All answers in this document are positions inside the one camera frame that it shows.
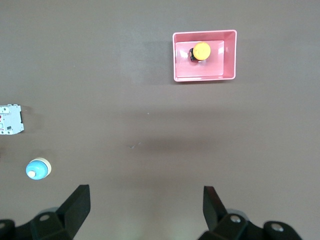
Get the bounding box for blue call bell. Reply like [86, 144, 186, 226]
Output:
[25, 157, 52, 181]

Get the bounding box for yellow push button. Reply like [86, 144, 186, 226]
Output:
[188, 41, 212, 63]

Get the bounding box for light red plastic box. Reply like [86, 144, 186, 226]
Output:
[172, 29, 238, 82]

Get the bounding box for white circuit breaker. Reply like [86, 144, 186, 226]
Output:
[0, 104, 25, 136]

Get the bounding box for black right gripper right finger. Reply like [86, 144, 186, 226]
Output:
[198, 185, 265, 240]

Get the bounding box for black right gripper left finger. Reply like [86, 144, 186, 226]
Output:
[14, 184, 91, 240]

